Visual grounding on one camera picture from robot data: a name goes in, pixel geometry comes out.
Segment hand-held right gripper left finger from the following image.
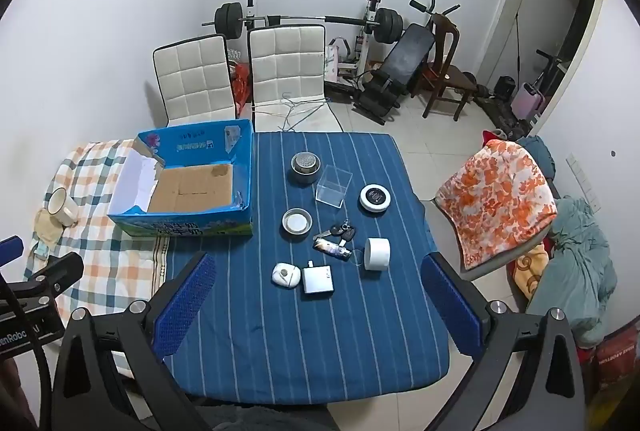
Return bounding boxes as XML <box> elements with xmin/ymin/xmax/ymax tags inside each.
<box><xmin>51</xmin><ymin>252</ymin><xmax>218</xmax><ymax>431</ymax></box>

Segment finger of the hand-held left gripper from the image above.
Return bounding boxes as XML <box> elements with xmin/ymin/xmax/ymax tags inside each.
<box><xmin>0</xmin><ymin>235</ymin><xmax>25</xmax><ymax>265</ymax></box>
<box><xmin>22</xmin><ymin>253</ymin><xmax>84</xmax><ymax>300</ymax></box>

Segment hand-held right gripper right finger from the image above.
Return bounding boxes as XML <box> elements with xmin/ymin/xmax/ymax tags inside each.
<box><xmin>421</xmin><ymin>252</ymin><xmax>588</xmax><ymax>431</ymax></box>

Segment white tape roll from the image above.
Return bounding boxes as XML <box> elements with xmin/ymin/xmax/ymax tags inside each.
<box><xmin>363</xmin><ymin>236</ymin><xmax>391</xmax><ymax>272</ymax></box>

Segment round white black-topped case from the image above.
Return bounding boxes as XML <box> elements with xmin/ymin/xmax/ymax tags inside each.
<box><xmin>358</xmin><ymin>182</ymin><xmax>393</xmax><ymax>215</ymax></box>

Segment grey charger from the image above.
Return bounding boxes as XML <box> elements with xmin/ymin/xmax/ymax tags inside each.
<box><xmin>300</xmin><ymin>260</ymin><xmax>334</xmax><ymax>296</ymax></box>

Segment metal tin lid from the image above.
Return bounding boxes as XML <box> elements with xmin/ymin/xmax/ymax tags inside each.
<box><xmin>281</xmin><ymin>208</ymin><xmax>313</xmax><ymax>237</ymax></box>

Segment blue cardboard box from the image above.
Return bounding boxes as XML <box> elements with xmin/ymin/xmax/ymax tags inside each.
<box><xmin>107</xmin><ymin>118</ymin><xmax>255</xmax><ymax>240</ymax></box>

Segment clear plastic box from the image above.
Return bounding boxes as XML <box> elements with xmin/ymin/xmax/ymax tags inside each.
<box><xmin>315</xmin><ymin>164</ymin><xmax>354</xmax><ymax>208</ymax></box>

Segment metal tin with strainer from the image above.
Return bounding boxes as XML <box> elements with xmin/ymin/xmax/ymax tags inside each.
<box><xmin>291</xmin><ymin>152</ymin><xmax>321</xmax><ymax>185</ymax></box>

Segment beige cloth coaster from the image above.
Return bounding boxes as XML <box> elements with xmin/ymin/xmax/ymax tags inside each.
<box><xmin>33</xmin><ymin>206</ymin><xmax>64</xmax><ymax>248</ymax></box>

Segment plaid cloth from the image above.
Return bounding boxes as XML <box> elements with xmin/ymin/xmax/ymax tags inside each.
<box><xmin>25</xmin><ymin>138</ymin><xmax>175</xmax><ymax>379</ymax></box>

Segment white mug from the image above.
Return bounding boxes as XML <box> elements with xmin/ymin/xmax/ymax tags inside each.
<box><xmin>46</xmin><ymin>187</ymin><xmax>80</xmax><ymax>228</ymax></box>

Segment yellow orange blanket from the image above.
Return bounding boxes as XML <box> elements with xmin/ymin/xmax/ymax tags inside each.
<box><xmin>509</xmin><ymin>243</ymin><xmax>551</xmax><ymax>307</ymax></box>

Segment blue striped tablecloth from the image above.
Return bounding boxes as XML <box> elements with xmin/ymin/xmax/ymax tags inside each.
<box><xmin>162</xmin><ymin>131</ymin><xmax>452</xmax><ymax>408</ymax></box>

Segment small white earbud case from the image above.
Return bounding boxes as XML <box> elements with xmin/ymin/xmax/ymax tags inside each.
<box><xmin>271</xmin><ymin>262</ymin><xmax>302</xmax><ymax>288</ymax></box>

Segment orange floral blanket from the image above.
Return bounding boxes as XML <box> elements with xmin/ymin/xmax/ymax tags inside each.
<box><xmin>433</xmin><ymin>138</ymin><xmax>559</xmax><ymax>272</ymax></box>

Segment silver black lighter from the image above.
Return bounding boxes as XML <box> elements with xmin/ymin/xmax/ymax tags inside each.
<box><xmin>312</xmin><ymin>238</ymin><xmax>354</xmax><ymax>262</ymax></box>

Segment bunch of keys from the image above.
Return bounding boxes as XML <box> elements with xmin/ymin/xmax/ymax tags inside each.
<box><xmin>320</xmin><ymin>219</ymin><xmax>357</xmax><ymax>247</ymax></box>

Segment light teal blanket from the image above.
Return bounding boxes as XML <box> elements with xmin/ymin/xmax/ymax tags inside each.
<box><xmin>527</xmin><ymin>196</ymin><xmax>619</xmax><ymax>348</ymax></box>

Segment red carton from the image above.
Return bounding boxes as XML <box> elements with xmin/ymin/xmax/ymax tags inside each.
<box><xmin>575</xmin><ymin>325</ymin><xmax>640</xmax><ymax>393</ymax></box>

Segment dark teal garment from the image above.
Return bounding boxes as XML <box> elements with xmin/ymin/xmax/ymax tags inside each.
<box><xmin>515</xmin><ymin>136</ymin><xmax>556</xmax><ymax>182</ymax></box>

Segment pink suitcase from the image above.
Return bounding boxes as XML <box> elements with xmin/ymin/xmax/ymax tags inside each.
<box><xmin>514</xmin><ymin>81</ymin><xmax>544</xmax><ymax>122</ymax></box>

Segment white padded chair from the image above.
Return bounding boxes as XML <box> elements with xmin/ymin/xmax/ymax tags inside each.
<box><xmin>247</xmin><ymin>24</ymin><xmax>344</xmax><ymax>133</ymax></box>
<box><xmin>152</xmin><ymin>33</ymin><xmax>239</xmax><ymax>128</ymax></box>

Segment red bag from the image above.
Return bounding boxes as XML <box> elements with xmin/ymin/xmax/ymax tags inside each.
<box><xmin>227</xmin><ymin>63</ymin><xmax>251</xmax><ymax>117</ymax></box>

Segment brown wooden chair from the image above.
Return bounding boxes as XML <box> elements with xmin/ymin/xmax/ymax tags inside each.
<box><xmin>414</xmin><ymin>13</ymin><xmax>479</xmax><ymax>120</ymax></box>

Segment black weight bench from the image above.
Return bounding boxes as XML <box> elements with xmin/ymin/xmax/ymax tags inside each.
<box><xmin>352</xmin><ymin>0</ymin><xmax>461</xmax><ymax>126</ymax></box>

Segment white green shopping bag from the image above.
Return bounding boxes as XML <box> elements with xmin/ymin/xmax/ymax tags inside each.
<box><xmin>324</xmin><ymin>38</ymin><xmax>354</xmax><ymax>82</ymax></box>

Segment black barbell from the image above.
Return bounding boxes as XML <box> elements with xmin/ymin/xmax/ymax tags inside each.
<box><xmin>202</xmin><ymin>2</ymin><xmax>406</xmax><ymax>45</ymax></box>

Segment white barbell rack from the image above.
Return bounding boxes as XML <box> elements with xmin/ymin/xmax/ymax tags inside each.
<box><xmin>243</xmin><ymin>0</ymin><xmax>387</xmax><ymax>80</ymax></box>

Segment black cable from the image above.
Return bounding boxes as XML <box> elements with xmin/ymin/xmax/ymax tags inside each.
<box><xmin>0</xmin><ymin>278</ymin><xmax>54</xmax><ymax>418</ymax></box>

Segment white wall sockets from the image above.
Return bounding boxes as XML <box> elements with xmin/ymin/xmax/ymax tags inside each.
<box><xmin>565</xmin><ymin>153</ymin><xmax>601</xmax><ymax>212</ymax></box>

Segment wire clothes hanger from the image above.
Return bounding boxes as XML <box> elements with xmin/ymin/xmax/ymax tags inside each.
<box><xmin>252</xmin><ymin>91</ymin><xmax>332</xmax><ymax>132</ymax></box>

